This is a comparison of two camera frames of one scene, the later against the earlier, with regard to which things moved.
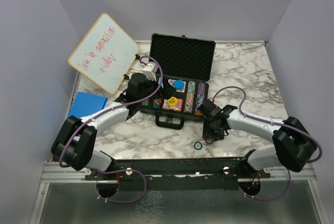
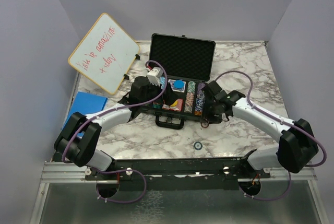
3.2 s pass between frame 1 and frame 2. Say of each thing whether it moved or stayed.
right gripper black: moved
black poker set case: stayed
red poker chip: moved
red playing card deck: stayed
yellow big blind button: stayed
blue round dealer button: stayed
